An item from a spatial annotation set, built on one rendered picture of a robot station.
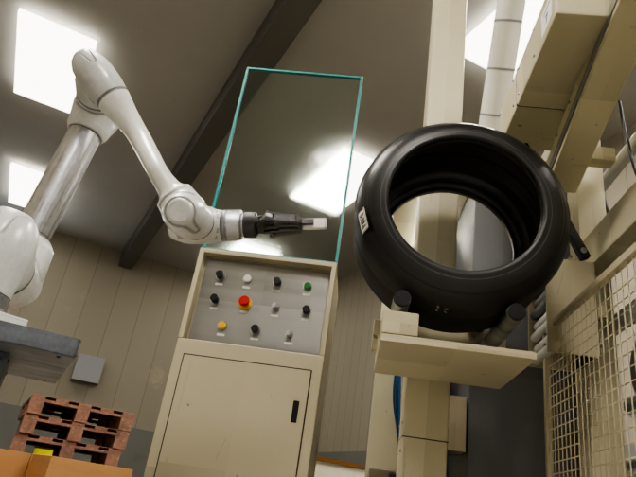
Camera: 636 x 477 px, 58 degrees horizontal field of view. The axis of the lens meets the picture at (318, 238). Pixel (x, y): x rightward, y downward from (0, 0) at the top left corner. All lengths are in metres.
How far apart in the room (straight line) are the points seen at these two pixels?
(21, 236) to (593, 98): 1.57
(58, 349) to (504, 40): 2.16
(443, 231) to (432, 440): 0.67
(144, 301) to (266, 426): 7.56
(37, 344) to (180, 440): 0.94
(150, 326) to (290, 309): 7.33
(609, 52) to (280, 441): 1.55
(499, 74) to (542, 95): 0.81
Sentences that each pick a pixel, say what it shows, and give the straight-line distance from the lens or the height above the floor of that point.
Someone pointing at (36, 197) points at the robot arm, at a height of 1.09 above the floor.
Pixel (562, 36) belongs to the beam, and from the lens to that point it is 1.78.
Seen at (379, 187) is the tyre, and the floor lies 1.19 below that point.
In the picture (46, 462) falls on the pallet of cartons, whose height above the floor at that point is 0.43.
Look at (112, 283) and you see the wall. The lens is 9.54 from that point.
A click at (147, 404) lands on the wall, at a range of 9.34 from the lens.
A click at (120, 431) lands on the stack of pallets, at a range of 5.77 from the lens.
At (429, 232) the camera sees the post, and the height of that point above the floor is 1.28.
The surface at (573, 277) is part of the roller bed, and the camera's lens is 1.93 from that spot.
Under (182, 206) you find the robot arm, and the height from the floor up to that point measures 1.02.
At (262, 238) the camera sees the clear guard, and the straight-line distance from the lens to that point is 2.35.
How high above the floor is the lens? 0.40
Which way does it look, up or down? 25 degrees up
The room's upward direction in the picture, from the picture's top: 9 degrees clockwise
